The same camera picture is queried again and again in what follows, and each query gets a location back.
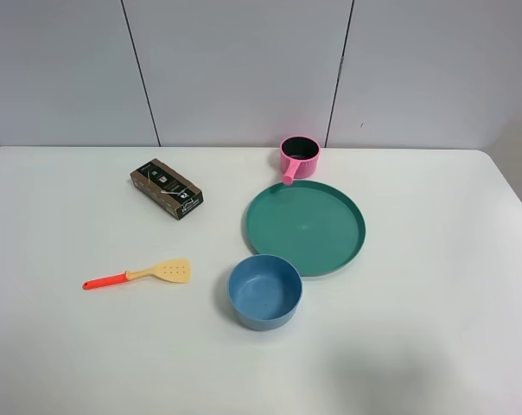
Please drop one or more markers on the yellow spatula with red handle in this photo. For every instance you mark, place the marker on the yellow spatula with red handle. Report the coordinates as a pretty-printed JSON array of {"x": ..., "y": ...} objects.
[{"x": 175, "y": 271}]

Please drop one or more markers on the green round plate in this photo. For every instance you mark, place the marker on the green round plate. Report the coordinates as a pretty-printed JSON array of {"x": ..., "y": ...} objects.
[{"x": 315, "y": 227}]

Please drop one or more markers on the pink saucepan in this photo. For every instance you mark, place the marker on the pink saucepan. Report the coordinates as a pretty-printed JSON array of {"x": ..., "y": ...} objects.
[{"x": 298, "y": 158}]

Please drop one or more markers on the blue bowl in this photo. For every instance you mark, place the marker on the blue bowl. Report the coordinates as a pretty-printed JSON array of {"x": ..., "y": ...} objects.
[{"x": 264, "y": 292}]

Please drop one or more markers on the brown cardboard box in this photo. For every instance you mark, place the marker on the brown cardboard box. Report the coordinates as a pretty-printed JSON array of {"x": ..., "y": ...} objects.
[{"x": 168, "y": 189}]

